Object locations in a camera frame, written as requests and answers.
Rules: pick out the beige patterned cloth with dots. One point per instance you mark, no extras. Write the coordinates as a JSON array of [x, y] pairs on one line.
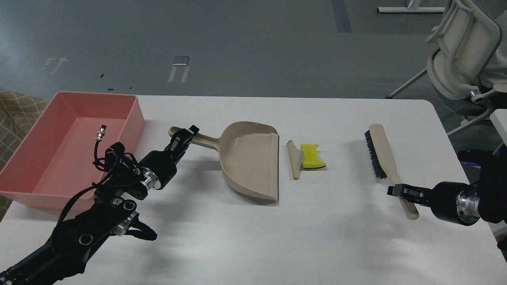
[[18, 113]]

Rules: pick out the yellow sponge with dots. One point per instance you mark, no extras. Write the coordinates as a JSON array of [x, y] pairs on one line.
[[310, 157]]

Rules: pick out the beige plastic dustpan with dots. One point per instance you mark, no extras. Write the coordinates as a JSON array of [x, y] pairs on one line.
[[249, 157]]

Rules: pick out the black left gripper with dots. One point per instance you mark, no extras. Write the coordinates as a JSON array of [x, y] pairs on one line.
[[160, 166]]

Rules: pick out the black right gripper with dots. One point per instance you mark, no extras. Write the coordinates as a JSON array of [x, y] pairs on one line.
[[449, 201]]

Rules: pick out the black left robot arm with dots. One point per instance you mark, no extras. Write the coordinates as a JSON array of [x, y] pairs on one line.
[[106, 208]]

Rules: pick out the beige hand brush black bristles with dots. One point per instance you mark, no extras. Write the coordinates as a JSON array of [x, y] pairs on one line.
[[381, 155]]

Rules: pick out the white office chair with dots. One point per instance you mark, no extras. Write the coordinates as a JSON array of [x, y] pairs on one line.
[[467, 39]]

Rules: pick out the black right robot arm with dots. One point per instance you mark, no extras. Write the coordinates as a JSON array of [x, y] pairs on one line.
[[491, 186]]

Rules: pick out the toast bread slice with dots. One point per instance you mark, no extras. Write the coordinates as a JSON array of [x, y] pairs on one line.
[[296, 157]]

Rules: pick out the pink plastic bin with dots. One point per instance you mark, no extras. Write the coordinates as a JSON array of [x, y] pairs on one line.
[[55, 160]]

